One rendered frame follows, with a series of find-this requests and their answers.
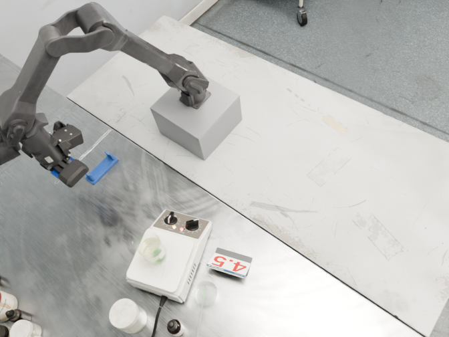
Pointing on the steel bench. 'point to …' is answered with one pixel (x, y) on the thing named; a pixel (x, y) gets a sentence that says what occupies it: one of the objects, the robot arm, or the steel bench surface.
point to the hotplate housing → (184, 271)
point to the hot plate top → (156, 275)
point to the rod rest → (101, 168)
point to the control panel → (181, 225)
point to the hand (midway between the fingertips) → (64, 169)
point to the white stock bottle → (7, 301)
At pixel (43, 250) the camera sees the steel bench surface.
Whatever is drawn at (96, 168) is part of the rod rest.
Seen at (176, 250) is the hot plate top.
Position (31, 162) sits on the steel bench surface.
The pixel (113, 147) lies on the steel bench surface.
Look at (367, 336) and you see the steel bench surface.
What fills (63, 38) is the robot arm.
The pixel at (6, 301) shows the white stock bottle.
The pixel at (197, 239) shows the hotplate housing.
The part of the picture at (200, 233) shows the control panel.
